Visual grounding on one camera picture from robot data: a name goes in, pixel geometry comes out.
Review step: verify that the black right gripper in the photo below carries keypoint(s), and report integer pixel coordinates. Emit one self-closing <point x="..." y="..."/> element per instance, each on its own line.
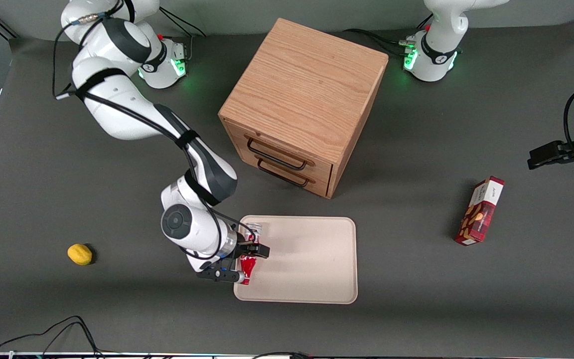
<point x="243" y="247"/>

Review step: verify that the yellow lemon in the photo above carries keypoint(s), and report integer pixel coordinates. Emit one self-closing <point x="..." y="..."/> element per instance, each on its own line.
<point x="79" y="254"/>

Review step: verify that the wooden drawer cabinet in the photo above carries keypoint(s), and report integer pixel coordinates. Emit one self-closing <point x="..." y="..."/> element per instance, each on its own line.
<point x="307" y="89"/>

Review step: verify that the beige rectangular tray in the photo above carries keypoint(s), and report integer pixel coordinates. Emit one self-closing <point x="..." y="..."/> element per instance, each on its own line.
<point x="307" y="264"/>

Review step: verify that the red snack box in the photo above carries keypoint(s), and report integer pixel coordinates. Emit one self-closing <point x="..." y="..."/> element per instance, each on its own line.
<point x="481" y="214"/>

